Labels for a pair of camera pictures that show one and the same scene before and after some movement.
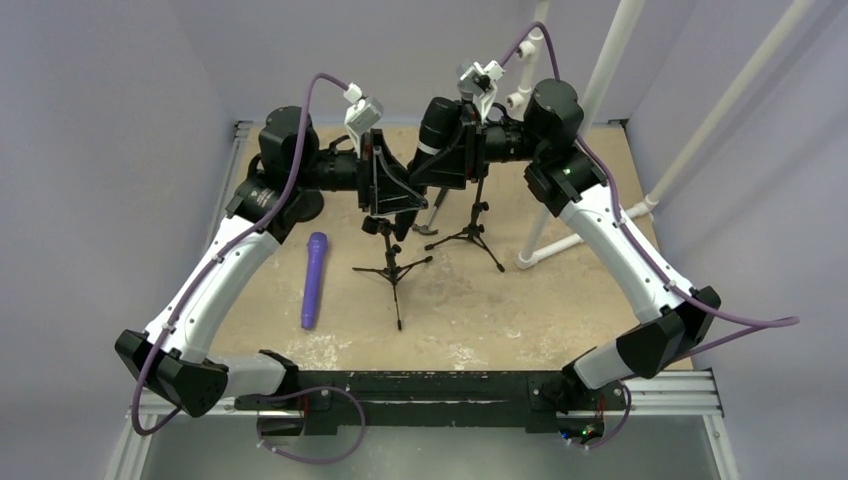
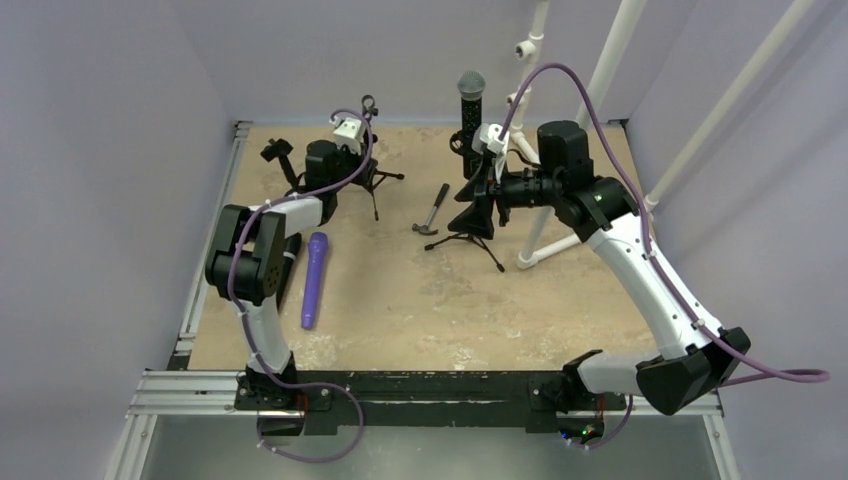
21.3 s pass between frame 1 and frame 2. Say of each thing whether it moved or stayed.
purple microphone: stayed
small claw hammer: stayed
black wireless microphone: moved
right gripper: moved
